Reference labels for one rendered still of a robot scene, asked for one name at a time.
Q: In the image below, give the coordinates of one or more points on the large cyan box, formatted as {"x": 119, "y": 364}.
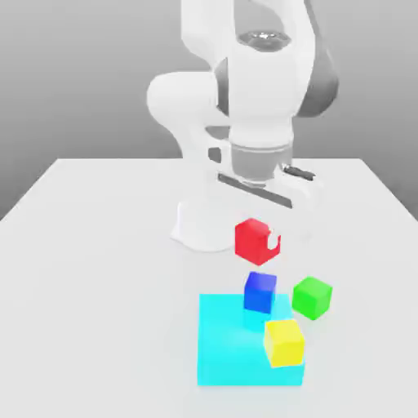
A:
{"x": 228, "y": 346}

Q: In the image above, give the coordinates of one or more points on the small green cube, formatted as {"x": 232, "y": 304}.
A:
{"x": 312, "y": 298}

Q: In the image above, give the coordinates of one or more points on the small blue cube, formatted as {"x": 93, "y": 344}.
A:
{"x": 259, "y": 294}

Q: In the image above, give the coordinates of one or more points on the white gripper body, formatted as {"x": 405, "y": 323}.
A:
{"x": 258, "y": 199}

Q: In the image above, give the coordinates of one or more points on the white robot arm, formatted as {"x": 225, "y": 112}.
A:
{"x": 261, "y": 98}

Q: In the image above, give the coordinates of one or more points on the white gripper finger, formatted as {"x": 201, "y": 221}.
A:
{"x": 273, "y": 240}

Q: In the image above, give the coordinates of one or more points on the small yellow cube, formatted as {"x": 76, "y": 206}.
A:
{"x": 284, "y": 344}

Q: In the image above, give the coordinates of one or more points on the small red cube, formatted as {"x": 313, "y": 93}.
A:
{"x": 250, "y": 241}

